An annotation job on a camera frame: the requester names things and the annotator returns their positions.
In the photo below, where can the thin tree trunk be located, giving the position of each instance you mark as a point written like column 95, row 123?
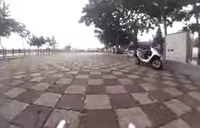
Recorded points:
column 198, row 43

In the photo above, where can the robot's own part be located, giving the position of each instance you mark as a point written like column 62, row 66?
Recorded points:
column 131, row 125
column 61, row 124

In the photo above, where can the chequered grey brown paving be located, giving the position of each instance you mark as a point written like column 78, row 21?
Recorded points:
column 98, row 86

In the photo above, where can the white scooter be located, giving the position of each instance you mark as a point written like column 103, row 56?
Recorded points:
column 149, row 56

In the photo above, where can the large dark tree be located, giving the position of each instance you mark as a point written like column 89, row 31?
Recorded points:
column 121, row 20

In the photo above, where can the row of trees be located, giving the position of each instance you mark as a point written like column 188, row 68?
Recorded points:
column 8, row 26

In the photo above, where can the wooden railing fence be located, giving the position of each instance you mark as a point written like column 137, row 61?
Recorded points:
column 11, row 52

